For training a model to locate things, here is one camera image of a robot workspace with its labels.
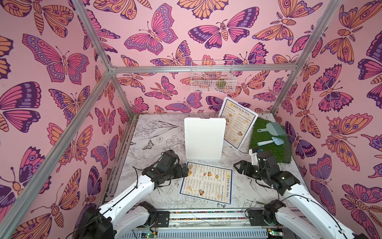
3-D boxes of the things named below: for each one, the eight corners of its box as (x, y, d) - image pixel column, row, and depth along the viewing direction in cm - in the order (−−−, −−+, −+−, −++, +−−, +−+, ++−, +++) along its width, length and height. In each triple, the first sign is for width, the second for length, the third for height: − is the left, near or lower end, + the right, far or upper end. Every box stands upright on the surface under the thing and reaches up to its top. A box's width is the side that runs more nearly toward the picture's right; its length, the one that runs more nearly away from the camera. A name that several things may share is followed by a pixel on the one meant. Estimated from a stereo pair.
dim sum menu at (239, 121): (238, 151, 101) (250, 123, 79) (214, 132, 111) (218, 103, 89) (246, 143, 105) (259, 114, 83) (221, 126, 115) (227, 96, 93)
